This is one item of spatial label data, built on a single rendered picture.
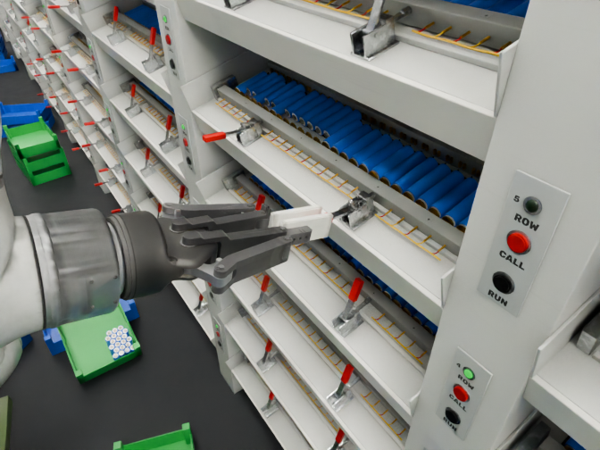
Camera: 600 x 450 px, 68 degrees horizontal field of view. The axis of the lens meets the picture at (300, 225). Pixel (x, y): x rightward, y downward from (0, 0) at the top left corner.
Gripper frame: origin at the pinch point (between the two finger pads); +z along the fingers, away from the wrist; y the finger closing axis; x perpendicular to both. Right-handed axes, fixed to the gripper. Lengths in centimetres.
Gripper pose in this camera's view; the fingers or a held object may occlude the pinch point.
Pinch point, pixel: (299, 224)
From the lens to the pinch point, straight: 50.2
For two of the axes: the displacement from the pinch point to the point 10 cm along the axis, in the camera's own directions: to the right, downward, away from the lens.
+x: 2.0, -8.6, -4.7
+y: 5.7, 4.9, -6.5
